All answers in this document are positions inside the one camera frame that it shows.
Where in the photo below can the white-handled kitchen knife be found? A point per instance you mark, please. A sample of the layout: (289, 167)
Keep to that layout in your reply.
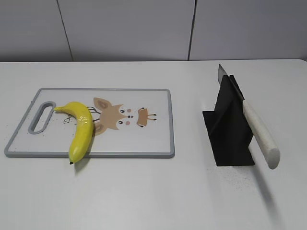
(262, 135)

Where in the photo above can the white grey-rimmed cutting board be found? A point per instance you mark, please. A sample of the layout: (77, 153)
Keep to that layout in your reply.
(132, 123)

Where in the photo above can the yellow plastic banana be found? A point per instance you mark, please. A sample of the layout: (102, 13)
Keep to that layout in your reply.
(84, 129)

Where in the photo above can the black knife stand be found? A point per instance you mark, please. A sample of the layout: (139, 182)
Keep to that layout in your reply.
(227, 127)

